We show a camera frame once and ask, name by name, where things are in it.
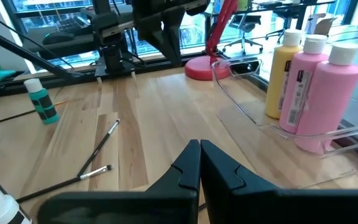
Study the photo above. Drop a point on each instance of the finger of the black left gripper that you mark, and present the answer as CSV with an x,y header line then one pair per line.
x,y
176,31
157,34

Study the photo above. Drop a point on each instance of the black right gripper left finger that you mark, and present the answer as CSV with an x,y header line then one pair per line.
x,y
120,208

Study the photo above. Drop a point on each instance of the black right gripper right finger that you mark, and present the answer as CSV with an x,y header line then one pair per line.
x,y
275,208

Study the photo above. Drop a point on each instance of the yellow large paint bottle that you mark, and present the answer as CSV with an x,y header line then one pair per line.
x,y
280,77

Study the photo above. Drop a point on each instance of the pink large paint bottle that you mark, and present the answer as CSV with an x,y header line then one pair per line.
x,y
304,67
331,102

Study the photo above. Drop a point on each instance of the teal small paint bottle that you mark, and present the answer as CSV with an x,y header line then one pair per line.
x,y
39,94

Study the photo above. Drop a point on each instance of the large window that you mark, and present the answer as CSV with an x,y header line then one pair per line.
x,y
191,37

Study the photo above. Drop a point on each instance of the red desk lamp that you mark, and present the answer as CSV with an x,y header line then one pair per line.
x,y
200,70

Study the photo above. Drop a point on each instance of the black office chair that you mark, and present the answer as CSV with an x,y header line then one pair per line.
x,y
243,26

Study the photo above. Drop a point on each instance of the grey side desk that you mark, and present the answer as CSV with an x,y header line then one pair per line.
x,y
82,43

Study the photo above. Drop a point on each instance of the black keyboard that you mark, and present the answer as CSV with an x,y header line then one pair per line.
x,y
71,25

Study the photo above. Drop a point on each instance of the clear plastic organizer bin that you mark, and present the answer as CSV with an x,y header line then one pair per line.
x,y
238,102

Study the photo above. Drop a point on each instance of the black computer mouse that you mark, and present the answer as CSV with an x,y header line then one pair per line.
x,y
57,38

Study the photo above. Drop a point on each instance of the black work table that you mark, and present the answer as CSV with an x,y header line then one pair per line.
x,y
300,18

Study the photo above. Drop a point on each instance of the black diagonal strut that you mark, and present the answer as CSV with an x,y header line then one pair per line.
x,y
26,53

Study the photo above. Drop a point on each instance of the cardboard box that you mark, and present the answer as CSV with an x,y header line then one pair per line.
x,y
325,27

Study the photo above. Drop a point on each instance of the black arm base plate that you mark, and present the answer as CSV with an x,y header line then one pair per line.
x,y
113,71

